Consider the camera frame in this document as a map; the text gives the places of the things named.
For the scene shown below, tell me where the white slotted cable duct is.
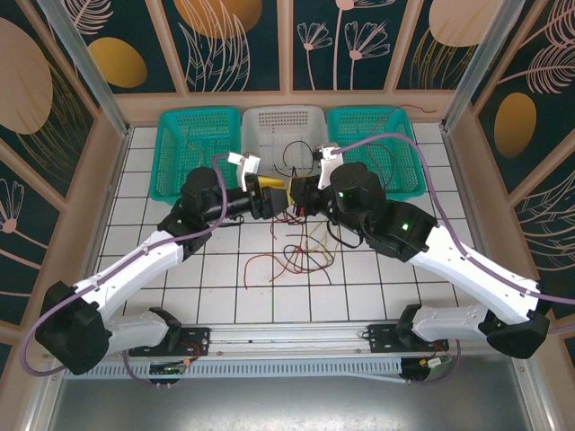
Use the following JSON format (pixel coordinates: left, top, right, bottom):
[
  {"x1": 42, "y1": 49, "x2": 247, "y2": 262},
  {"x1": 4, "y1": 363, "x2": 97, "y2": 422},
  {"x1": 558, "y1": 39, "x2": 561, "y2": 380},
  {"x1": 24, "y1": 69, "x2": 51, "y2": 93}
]
[{"x1": 96, "y1": 356, "x2": 405, "y2": 382}]

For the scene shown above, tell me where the red cable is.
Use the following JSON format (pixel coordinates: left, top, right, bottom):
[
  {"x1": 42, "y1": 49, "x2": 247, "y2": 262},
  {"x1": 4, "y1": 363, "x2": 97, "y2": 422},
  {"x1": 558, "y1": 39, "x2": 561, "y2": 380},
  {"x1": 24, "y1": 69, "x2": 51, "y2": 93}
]
[
  {"x1": 243, "y1": 253, "x2": 297, "y2": 291},
  {"x1": 366, "y1": 104, "x2": 437, "y2": 192}
]

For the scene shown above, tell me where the grey metal sheet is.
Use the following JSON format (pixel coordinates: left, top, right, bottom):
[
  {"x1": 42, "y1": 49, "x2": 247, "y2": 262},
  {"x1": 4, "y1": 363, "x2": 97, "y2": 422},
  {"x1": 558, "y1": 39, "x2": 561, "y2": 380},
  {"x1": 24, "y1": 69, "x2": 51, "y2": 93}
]
[{"x1": 47, "y1": 376, "x2": 547, "y2": 431}]

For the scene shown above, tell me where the thin black right gripper cable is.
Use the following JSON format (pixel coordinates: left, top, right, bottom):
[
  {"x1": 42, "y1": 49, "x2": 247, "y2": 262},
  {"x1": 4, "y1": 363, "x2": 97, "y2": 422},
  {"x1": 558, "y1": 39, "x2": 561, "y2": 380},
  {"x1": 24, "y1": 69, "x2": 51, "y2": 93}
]
[{"x1": 325, "y1": 220, "x2": 364, "y2": 249}]

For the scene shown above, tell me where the yellow cable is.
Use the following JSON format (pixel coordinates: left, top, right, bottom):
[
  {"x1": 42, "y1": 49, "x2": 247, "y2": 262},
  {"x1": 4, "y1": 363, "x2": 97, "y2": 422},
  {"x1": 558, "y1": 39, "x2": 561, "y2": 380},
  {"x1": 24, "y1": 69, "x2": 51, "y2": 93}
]
[
  {"x1": 304, "y1": 219, "x2": 337, "y2": 268},
  {"x1": 181, "y1": 128, "x2": 206, "y2": 170}
]

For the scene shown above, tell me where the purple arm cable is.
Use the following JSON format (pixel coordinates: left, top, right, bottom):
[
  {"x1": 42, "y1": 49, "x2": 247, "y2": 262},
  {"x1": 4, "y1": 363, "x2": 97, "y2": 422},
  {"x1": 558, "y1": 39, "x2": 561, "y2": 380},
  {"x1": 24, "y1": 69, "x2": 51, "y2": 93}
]
[
  {"x1": 20, "y1": 154, "x2": 233, "y2": 388},
  {"x1": 336, "y1": 133, "x2": 575, "y2": 387}
]

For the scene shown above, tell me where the aluminium frame post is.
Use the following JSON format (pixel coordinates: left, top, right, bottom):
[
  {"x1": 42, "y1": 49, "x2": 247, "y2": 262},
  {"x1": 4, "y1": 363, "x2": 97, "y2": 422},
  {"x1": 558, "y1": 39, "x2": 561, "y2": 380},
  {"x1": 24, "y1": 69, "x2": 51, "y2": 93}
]
[
  {"x1": 38, "y1": 0, "x2": 134, "y2": 138},
  {"x1": 441, "y1": 0, "x2": 526, "y2": 134}
]

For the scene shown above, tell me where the teal plastic basket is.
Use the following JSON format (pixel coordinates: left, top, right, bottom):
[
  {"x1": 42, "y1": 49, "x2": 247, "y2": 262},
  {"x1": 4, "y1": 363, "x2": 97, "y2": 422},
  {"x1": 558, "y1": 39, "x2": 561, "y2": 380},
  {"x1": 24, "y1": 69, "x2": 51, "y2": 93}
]
[
  {"x1": 325, "y1": 106, "x2": 427, "y2": 202},
  {"x1": 147, "y1": 106, "x2": 243, "y2": 202}
]

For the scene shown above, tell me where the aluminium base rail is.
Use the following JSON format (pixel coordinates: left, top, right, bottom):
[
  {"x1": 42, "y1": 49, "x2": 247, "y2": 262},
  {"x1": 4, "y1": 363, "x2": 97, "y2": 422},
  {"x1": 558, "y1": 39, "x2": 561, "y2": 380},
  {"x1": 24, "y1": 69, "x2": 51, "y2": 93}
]
[{"x1": 179, "y1": 323, "x2": 408, "y2": 358}]

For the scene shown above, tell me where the white plastic basket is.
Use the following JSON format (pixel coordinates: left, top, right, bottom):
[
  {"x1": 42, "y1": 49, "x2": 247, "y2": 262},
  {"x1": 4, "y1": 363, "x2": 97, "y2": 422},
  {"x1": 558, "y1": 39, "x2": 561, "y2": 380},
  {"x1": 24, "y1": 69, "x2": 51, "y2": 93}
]
[{"x1": 241, "y1": 106, "x2": 332, "y2": 189}]

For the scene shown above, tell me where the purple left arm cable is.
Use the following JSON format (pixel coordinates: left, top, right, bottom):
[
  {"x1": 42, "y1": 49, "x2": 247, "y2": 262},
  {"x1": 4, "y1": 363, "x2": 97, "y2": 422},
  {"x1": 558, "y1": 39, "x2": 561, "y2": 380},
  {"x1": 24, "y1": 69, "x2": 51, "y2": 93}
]
[{"x1": 20, "y1": 154, "x2": 233, "y2": 388}]

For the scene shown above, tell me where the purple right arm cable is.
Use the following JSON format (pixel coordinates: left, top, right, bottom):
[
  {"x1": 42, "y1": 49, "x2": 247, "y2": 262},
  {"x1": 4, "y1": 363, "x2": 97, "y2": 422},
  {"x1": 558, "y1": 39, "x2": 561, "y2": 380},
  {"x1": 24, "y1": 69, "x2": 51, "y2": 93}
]
[{"x1": 336, "y1": 133, "x2": 575, "y2": 387}]

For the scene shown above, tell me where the bundle of coloured wires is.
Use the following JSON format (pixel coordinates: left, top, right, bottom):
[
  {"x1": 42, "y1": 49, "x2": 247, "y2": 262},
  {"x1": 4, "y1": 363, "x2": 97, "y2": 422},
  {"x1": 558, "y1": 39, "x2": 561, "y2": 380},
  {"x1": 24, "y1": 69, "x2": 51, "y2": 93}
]
[{"x1": 268, "y1": 215, "x2": 347, "y2": 284}]

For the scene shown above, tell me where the small circuit board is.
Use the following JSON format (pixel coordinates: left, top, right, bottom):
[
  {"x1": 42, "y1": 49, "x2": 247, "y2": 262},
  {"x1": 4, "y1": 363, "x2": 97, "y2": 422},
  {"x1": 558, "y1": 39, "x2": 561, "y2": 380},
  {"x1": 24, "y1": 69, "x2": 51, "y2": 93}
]
[
  {"x1": 420, "y1": 356, "x2": 455, "y2": 372},
  {"x1": 149, "y1": 363, "x2": 188, "y2": 376}
]

